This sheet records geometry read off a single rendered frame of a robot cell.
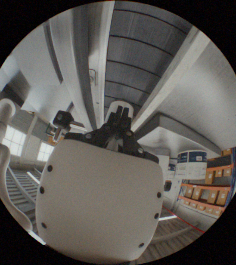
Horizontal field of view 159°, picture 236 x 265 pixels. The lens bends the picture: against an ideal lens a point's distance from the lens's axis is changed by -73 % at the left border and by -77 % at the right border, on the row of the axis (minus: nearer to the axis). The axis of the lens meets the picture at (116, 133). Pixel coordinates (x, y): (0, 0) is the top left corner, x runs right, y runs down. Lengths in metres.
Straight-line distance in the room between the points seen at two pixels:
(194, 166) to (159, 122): 0.31
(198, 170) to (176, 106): 0.34
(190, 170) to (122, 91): 0.44
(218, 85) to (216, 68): 0.05
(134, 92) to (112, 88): 0.04
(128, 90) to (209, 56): 0.18
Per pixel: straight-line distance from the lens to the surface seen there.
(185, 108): 0.26
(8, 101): 0.82
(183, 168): 0.49
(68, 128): 0.15
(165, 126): 0.26
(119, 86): 0.15
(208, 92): 0.25
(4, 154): 0.61
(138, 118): 0.15
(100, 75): 0.15
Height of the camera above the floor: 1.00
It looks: 20 degrees down
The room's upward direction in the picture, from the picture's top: 165 degrees counter-clockwise
